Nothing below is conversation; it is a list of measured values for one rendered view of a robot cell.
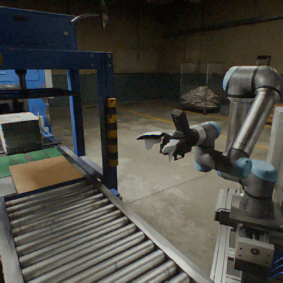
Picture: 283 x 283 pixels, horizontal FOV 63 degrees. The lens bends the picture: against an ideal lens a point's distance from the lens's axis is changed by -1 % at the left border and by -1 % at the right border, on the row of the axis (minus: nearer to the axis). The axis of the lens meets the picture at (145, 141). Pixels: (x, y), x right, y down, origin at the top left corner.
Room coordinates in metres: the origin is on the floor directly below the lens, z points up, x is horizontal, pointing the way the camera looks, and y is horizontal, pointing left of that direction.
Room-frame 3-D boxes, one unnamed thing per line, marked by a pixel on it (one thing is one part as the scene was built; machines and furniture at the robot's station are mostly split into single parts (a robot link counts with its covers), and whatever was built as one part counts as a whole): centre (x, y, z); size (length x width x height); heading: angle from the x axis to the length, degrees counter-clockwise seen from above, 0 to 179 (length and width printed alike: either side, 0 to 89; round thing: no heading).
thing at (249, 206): (0.95, -0.52, 0.87); 0.15 x 0.15 x 0.10
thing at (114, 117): (1.48, 0.22, 1.05); 0.05 x 0.05 x 0.45; 35
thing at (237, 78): (1.05, -0.43, 1.19); 0.15 x 0.12 x 0.55; 42
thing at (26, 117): (1.99, 1.11, 0.93); 0.38 x 0.30 x 0.26; 35
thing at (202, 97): (8.36, -1.94, 0.85); 1.21 x 0.83 x 1.71; 35
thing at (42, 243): (0.85, 0.31, 0.77); 0.47 x 0.05 x 0.05; 125
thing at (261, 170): (0.96, -0.52, 0.98); 0.13 x 0.12 x 0.14; 42
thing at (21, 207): (1.12, 0.49, 0.77); 0.47 x 0.05 x 0.05; 125
